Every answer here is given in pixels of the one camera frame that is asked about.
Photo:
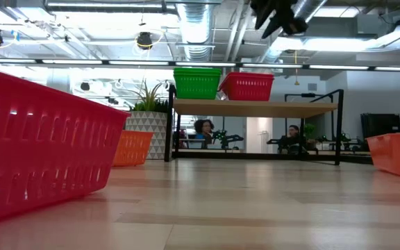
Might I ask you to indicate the silver ceiling duct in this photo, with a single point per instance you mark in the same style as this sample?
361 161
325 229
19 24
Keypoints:
307 7
196 27

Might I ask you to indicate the wooden shelf with black legs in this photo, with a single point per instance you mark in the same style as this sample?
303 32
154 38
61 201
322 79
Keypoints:
248 108

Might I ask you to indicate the person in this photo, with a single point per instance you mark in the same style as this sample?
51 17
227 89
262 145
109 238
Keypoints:
204 130
293 133

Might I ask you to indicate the orange plastic basket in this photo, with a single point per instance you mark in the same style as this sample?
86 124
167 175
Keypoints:
394 142
141 133

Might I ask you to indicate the green plastic basket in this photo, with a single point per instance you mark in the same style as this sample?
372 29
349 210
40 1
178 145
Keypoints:
196 70
196 93

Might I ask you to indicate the background potted plant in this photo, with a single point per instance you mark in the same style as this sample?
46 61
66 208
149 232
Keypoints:
309 130

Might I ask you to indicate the ceiling light rail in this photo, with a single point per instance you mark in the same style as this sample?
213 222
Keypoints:
137 62

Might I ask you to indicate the background black robot arm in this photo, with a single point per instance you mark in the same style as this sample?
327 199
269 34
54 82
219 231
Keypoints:
346 140
222 136

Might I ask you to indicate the black aluminium table frame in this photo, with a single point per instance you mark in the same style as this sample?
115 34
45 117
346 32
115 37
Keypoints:
255 156

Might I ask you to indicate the grey wall vent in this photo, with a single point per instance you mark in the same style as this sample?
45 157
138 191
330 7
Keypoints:
312 87

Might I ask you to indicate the red plastic basket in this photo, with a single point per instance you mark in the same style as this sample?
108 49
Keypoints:
30 100
247 93
248 74

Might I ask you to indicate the succulent in patterned white pot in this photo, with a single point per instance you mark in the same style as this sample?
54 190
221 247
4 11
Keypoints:
148 132

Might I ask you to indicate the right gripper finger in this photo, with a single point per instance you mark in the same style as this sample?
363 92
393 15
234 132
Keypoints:
290 24
263 10

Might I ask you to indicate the black folded equipment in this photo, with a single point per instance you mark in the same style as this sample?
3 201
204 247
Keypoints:
380 125

